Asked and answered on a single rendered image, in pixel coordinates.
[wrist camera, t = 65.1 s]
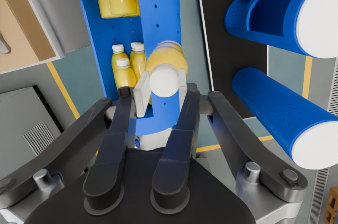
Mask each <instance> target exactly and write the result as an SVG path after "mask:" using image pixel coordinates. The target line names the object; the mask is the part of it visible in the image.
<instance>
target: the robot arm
mask: <svg viewBox="0 0 338 224"><path fill-rule="evenodd" d="M149 79H150V75H149V71H148V70H147V71H144V72H143V74H142V75H141V77H140V79H139V81H138V83H137V84H136V86H135V87H130V86H123V87H120V88H118V93H119V99H118V100H116V101H112V99H111V98H109V97H104V98H101V99H99V100H98V101H97V102H95V103H94V104H93V105H92V106H91V107H90V108H89V109H88V110H87V111H86V112H85V113H84V114H83V115H82V116H81V117H80V118H78V119H77V120H76V121H75V122H74V123H73V124H72V125H71V126H70V127H69V128H68V129H66V130H65V131H64V132H63V133H62V134H61V135H60V136H59V137H58V138H57V139H56V140H54V141H53V142H52V143H51V144H50V145H49V146H48V147H47V148H46V149H45V150H44V151H42V152H41V153H40V154H39V155H38V156H36V157H35V158H33V159H32V160H30V161H28V162H27V163H25V164H24V165H22V166H21V167H19V168H18V169H16V170H14V171H13V172H11V173H10V174H8V175H7V176H5V177H4V178H2V179H1V180H0V213H1V215H2V216H3V217H4V219H5V220H6V221H7V222H8V224H294V223H295V220H296V217H297V215H298V212H299V209H300V207H301V204H302V201H303V198H304V196H305V193H306V190H307V188H308V180H307V179H306V177H305V176H304V175H303V174H302V173H301V172H300V171H298V170H297V169H295V168H294V167H293V166H291V165H290V164H289V163H287V162H286V161H284V160H283V159H282V158H280V157H279V156H277V155H276V154H275V153H273V152H272V151H270V150H269V149H268V148H266V147H265V146H264V145H263V144H262V142H261V141H260V140H259V139H258V137H257V136H256V135H255V134H254V132H253V131H252V130H251V129H250V127H249V126H248V125H247V124H246V123H245V121H244V120H243V119H242V118H241V116H240V115H239V114H238V113H237V111H236V110H235V109H234V108H233V106H232V105H231V104H230V103H229V101H228V100H227V99H226V98H225V96H224V95H223V94H222V93H221V92H219V91H210V92H208V95H202V94H200V91H199V90H198V88H197V84H196V83H186V77H185V69H183V68H180V69H179V100H180V114H179V117H178V120H177V123H176V126H175V129H172V130H171V133H170V135H169V138H168V141H167V144H166V147H160V148H156V149H152V150H141V149H137V148H135V133H136V113H137V116H138V117H144V115H145V112H146V108H147V105H148V102H149V98H150V95H151V88H150V85H149ZM200 114H202V115H207V118H208V120H209V123H210V125H211V127H212V129H213V132H214V134H215V136H216V138H217V141H218V143H219V145H220V147H221V150H222V152H223V154H224V156H225V159H226V161H227V163H228V165H229V168H230V170H231V172H232V175H233V177H234V178H235V180H236V186H235V190H236V193H237V195H238V196H237V195H235V194H234V193H233V192H232V191H231V190H230V189H228V188H227V187H226V186H225V185H224V184H223V183H222V182H220V181H219V180H218V179H217V178H216V177H215V176H213V175H212V174H211V173H210V172H209V171H208V170H206V169H205V168H204V167H203V166H202V165H201V164H200V163H198V162H197V161H196V160H195V159H196V149H197V140H198V130H199V122H200ZM98 149H99V150H98ZM97 150H98V153H97V156H96V159H95V162H94V164H93V165H91V166H90V168H89V170H88V171H86V172H85V173H84V174H82V173H83V171H84V170H85V168H86V167H87V165H88V164H89V162H90V161H91V159H92V158H93V156H94V155H95V153H96V152H97ZM81 174H82V175H81Z"/></svg>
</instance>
